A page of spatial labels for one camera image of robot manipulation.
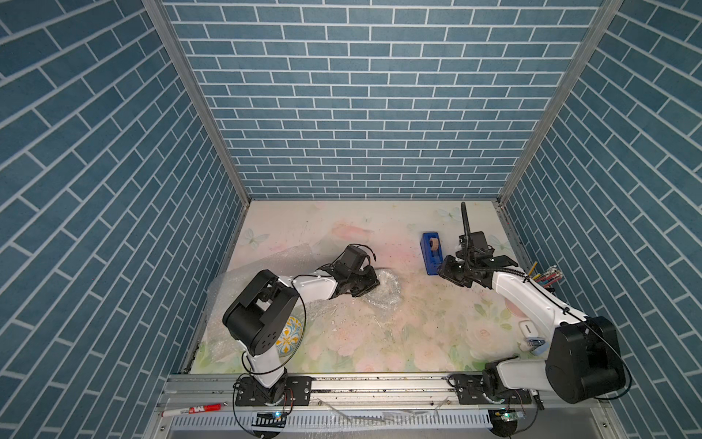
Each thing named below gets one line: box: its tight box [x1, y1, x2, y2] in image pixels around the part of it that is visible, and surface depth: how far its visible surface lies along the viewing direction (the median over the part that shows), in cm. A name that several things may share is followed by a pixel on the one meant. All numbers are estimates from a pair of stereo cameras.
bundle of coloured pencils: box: [527, 261, 564, 288], surface depth 81 cm
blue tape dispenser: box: [419, 232, 444, 276], surface depth 101 cm
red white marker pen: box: [160, 403, 223, 418], surface depth 72 cm
